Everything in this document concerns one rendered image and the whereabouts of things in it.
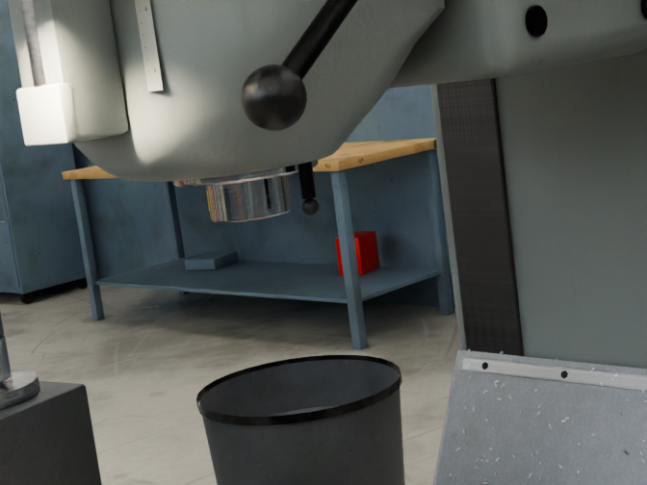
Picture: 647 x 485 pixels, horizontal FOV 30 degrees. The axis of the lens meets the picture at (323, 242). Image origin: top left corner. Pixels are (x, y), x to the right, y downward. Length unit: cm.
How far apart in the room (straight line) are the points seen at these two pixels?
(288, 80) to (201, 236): 694
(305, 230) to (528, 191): 577
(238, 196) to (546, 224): 41
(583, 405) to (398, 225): 530
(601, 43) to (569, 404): 36
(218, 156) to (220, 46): 6
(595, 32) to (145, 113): 30
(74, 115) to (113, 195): 752
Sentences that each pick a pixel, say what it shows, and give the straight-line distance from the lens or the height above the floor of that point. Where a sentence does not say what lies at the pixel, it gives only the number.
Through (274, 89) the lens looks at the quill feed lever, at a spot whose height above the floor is 136.
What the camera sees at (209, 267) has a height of 25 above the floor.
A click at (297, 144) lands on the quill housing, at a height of 132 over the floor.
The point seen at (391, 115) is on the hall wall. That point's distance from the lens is 621.
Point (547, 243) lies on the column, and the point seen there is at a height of 119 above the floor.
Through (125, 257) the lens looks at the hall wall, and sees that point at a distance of 815.
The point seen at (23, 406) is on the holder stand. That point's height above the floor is 111.
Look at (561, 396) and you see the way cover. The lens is 104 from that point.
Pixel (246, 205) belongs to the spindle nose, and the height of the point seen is 129.
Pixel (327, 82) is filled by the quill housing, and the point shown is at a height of 135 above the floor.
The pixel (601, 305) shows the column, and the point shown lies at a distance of 102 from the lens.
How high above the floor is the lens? 137
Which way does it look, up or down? 9 degrees down
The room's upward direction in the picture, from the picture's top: 7 degrees counter-clockwise
